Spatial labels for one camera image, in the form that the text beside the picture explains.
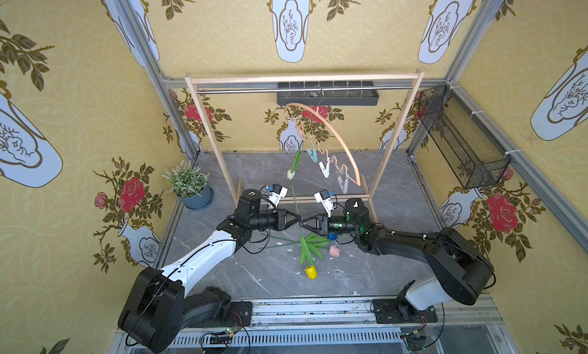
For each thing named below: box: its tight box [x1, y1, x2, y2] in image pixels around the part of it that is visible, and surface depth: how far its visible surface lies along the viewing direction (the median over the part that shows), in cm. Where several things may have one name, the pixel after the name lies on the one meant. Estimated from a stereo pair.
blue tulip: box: [303, 232, 339, 244], surface depth 92 cm
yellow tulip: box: [290, 185, 318, 280], surface depth 78 cm
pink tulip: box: [313, 244, 341, 258], surface depth 87 cm
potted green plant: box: [162, 160, 215, 210], surface depth 92 cm
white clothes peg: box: [318, 157, 330, 179], surface depth 76 cm
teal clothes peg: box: [307, 143, 318, 163], surface depth 81 cm
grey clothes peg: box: [336, 173, 350, 194], surface depth 70 cm
